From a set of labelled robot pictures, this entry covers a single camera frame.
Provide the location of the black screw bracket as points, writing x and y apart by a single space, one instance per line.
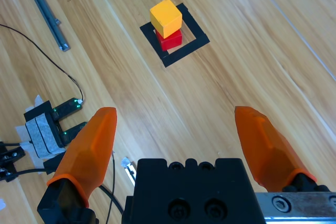
10 161

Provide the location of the grey felt covered block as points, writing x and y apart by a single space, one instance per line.
42 136

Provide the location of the black fork sensor green lights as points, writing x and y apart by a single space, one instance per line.
67 107

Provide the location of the black tape patch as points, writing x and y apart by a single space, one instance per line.
53 161
36 111

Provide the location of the red wooden block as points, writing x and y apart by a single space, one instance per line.
172 41

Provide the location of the white masking tape piece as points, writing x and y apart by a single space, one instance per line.
36 102
23 137

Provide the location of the yellow wooden block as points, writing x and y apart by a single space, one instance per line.
166 16

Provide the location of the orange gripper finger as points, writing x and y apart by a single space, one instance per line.
267 150
86 155

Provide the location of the black tape square outline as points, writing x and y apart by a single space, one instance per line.
183 51

